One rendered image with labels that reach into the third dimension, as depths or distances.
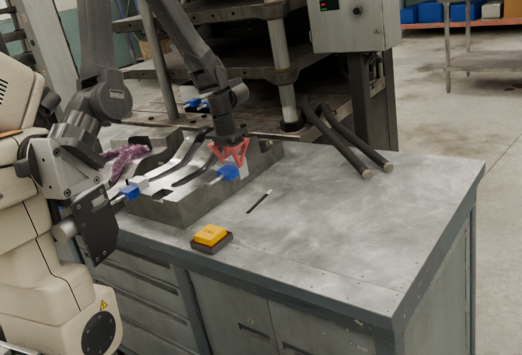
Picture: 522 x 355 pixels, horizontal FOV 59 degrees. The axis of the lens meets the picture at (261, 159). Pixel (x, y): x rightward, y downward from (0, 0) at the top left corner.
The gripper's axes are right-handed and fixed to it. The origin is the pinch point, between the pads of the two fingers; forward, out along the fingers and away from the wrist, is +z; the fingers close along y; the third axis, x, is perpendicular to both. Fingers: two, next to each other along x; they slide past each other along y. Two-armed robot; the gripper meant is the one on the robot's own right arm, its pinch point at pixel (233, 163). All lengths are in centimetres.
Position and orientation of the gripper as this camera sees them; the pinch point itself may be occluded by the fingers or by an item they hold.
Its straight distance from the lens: 125.5
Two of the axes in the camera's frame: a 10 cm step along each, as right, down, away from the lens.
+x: -5.9, 4.1, -7.0
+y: -7.9, -1.0, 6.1
